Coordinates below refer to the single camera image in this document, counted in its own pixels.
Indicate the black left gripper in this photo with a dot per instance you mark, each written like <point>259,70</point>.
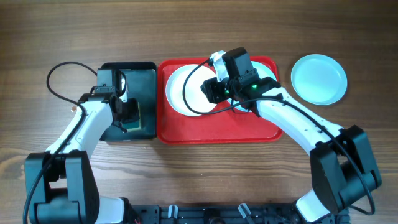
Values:
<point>125,112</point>

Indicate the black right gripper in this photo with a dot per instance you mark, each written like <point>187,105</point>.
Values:
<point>210,90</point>

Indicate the green yellow sponge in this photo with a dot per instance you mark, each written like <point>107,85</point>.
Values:
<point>135,122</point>

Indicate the white plate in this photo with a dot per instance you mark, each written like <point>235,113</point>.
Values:
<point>195,98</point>

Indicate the light blue plate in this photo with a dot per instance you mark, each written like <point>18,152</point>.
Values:
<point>319,79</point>

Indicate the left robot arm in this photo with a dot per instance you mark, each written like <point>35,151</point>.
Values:
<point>60,184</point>

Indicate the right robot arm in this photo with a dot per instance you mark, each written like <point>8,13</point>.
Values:
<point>343,166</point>

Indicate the red plastic tray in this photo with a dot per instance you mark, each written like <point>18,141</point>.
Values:
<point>227,127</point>

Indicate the black plastic tray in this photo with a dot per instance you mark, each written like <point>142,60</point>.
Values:
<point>146,90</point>

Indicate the pale green plate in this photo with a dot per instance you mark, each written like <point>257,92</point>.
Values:
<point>263,72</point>

